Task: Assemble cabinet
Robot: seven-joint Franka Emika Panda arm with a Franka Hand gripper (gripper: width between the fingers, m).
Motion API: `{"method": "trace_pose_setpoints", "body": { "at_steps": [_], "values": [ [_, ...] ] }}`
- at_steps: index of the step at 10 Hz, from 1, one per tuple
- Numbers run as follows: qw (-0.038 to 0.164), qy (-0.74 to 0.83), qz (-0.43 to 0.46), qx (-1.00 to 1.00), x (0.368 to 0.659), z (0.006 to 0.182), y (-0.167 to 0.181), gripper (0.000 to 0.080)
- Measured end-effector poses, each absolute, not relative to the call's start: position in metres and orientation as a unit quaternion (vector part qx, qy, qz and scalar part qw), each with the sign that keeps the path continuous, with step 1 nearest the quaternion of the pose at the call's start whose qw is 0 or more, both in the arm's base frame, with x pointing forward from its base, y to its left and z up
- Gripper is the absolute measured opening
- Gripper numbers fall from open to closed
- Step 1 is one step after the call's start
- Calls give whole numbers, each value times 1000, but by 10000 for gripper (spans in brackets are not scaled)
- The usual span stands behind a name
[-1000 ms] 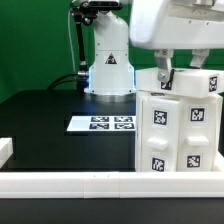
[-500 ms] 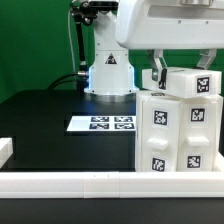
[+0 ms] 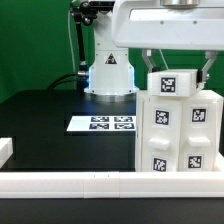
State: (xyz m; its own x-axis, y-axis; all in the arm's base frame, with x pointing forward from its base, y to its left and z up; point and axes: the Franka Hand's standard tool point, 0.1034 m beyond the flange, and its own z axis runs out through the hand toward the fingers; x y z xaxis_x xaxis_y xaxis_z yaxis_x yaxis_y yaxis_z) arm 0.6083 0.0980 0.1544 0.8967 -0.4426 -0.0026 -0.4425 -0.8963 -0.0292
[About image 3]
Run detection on white marker base plate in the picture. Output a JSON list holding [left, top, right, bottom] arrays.
[[67, 116, 136, 132]]

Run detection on white thin cable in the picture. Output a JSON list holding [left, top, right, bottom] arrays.
[[159, 49, 169, 70]]

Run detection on white cabinet body box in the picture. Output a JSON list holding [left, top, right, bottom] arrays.
[[135, 90, 223, 172]]

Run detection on white cabinet door panel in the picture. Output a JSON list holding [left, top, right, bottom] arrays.
[[178, 91, 223, 172]]

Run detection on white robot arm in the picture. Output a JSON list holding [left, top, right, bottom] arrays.
[[86, 0, 224, 98]]

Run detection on white L-shaped obstacle wall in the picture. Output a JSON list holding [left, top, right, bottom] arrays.
[[0, 138, 224, 198]]

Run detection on black base cables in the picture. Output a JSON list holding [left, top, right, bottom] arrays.
[[46, 73, 88, 92]]

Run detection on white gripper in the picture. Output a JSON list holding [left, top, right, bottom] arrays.
[[112, 0, 224, 89]]

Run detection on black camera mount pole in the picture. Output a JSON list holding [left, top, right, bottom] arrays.
[[69, 0, 116, 79]]

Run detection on white cabinet top block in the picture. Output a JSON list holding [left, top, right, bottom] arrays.
[[147, 69, 199, 97]]

